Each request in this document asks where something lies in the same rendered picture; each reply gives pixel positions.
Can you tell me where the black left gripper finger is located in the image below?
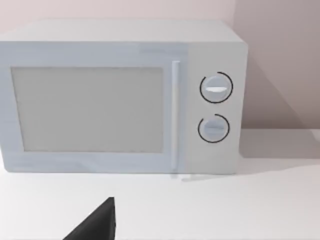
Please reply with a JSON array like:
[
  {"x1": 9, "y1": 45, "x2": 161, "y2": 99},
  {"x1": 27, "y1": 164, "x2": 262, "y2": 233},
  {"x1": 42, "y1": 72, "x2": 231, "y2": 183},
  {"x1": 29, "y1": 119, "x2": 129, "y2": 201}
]
[{"x1": 62, "y1": 196, "x2": 117, "y2": 240}]

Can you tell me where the pale microwave door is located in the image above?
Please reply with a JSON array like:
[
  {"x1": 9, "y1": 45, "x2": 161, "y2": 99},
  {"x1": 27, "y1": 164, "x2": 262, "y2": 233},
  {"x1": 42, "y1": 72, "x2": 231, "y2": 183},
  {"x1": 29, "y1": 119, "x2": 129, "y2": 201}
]
[{"x1": 0, "y1": 41, "x2": 189, "y2": 175}]

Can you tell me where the pale microwave knob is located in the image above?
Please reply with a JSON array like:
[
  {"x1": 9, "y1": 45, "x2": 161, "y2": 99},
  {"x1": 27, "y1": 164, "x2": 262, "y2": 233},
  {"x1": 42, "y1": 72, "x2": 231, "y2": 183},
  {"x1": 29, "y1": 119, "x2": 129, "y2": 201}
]
[
  {"x1": 203, "y1": 75, "x2": 230, "y2": 100},
  {"x1": 201, "y1": 117, "x2": 226, "y2": 140}
]

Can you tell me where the pale microwave oven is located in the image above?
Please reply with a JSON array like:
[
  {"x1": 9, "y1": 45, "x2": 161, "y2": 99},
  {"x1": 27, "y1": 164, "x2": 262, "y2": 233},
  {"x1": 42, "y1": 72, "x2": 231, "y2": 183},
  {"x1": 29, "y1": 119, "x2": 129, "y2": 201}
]
[{"x1": 0, "y1": 19, "x2": 249, "y2": 176}]

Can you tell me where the pale microwave door handle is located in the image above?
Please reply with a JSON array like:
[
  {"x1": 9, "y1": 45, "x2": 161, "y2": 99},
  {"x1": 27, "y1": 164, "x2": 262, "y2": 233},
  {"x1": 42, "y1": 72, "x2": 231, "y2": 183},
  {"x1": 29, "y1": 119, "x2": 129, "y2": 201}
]
[{"x1": 171, "y1": 60, "x2": 181, "y2": 174}]

